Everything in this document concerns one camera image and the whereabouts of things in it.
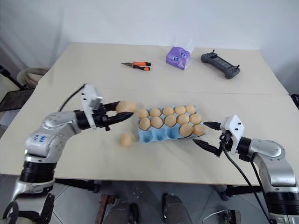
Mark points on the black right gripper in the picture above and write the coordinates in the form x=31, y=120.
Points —
x=225, y=138

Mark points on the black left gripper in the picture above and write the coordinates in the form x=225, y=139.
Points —
x=101, y=119

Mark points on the brown egg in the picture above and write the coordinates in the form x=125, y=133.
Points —
x=183, y=119
x=195, y=118
x=145, y=123
x=199, y=130
x=126, y=106
x=170, y=121
x=157, y=122
x=190, y=109
x=155, y=112
x=126, y=140
x=186, y=130
x=180, y=109
x=168, y=111
x=143, y=113

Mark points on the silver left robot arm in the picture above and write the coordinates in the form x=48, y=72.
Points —
x=46, y=140

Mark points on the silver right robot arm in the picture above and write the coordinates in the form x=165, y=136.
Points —
x=275, y=168

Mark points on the blue egg carton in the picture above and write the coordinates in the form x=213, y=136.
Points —
x=151, y=136

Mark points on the orange black pliers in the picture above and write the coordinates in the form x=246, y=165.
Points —
x=140, y=65

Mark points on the black table leg with caster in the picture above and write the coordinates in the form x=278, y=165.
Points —
x=79, y=184
x=240, y=190

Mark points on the grey handheld controller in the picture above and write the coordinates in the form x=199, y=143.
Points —
x=220, y=64

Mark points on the purple tissue pack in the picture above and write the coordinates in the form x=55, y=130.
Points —
x=177, y=57

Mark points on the beige round basket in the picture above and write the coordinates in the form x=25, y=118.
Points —
x=31, y=75

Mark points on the black object at table edge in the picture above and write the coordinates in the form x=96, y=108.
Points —
x=295, y=99

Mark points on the black mesh tray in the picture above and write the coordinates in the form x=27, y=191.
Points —
x=14, y=99

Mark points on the black metal stand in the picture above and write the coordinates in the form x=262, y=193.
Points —
x=11, y=79

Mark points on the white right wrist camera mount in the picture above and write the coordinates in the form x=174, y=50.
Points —
x=233, y=127

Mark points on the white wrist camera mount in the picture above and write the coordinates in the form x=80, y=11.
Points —
x=233, y=127
x=88, y=98

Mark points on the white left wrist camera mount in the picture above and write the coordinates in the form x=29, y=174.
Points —
x=88, y=98

